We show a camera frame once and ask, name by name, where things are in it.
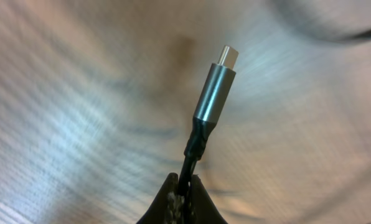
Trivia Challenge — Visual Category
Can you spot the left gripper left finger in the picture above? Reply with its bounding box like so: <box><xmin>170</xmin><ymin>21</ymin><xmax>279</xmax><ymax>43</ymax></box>
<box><xmin>136</xmin><ymin>172</ymin><xmax>178</xmax><ymax>224</ymax></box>

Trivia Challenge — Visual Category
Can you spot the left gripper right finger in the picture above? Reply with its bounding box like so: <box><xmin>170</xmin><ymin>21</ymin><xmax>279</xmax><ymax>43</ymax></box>
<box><xmin>189</xmin><ymin>175</ymin><xmax>227</xmax><ymax>224</ymax></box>

